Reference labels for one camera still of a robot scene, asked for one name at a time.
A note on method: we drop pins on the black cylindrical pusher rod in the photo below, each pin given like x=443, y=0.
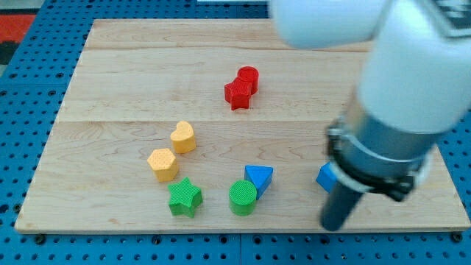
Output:
x=340, y=203

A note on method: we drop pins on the red cylinder block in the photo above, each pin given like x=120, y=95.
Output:
x=249, y=74

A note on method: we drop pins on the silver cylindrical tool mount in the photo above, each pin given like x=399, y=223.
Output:
x=369, y=155

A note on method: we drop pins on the blue cube block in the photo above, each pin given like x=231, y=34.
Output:
x=326, y=178

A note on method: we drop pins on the green star block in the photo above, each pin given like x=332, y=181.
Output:
x=185, y=197

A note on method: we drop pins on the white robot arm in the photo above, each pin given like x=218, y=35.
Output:
x=414, y=88

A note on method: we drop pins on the red star block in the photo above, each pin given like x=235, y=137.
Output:
x=238, y=94

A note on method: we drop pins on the yellow heart block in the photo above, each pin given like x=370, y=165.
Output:
x=183, y=138

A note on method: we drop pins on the yellow hexagon block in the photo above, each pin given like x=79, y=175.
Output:
x=163, y=164

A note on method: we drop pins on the blue triangle block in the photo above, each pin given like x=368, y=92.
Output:
x=260, y=177

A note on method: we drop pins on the wooden board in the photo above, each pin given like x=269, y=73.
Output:
x=136, y=79

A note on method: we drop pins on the green cylinder block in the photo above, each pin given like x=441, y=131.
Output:
x=242, y=197

